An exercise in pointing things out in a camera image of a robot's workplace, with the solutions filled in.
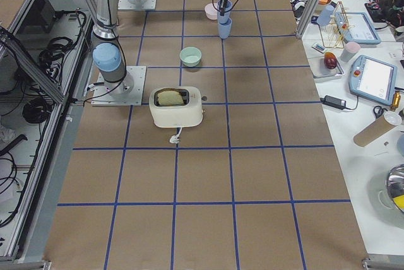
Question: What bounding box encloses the blue cup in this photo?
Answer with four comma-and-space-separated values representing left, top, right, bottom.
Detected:
218, 18, 232, 39
217, 1, 232, 25

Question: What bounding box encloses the pink bowl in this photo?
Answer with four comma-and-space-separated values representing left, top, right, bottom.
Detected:
205, 3, 217, 20

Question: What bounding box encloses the mint green bowl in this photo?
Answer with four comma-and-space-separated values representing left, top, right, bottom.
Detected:
179, 47, 202, 68

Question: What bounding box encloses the toast slice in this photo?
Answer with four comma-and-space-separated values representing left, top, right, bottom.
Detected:
157, 90, 184, 106

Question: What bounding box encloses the cream toaster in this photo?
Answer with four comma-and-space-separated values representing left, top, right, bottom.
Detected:
149, 86, 203, 128

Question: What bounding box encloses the red apple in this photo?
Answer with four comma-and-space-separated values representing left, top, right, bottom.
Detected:
324, 52, 337, 69

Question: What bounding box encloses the teach pendant far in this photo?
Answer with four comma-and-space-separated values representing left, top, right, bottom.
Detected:
335, 12, 381, 45

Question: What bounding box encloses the teach pendant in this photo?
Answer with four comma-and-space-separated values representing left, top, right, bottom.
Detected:
335, 12, 381, 45
348, 55, 397, 105

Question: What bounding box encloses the pale pink cup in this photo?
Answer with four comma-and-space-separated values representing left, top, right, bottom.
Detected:
340, 42, 361, 62

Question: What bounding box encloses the black power adapter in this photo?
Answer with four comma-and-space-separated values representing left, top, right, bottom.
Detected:
320, 95, 346, 110

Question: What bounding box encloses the teach pendant near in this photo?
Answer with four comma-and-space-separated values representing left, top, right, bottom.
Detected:
348, 55, 397, 105

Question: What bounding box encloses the cardboard tube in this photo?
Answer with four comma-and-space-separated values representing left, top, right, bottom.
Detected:
353, 111, 402, 147

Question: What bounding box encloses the steel bowl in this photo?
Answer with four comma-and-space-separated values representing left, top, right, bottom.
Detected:
377, 164, 403, 214

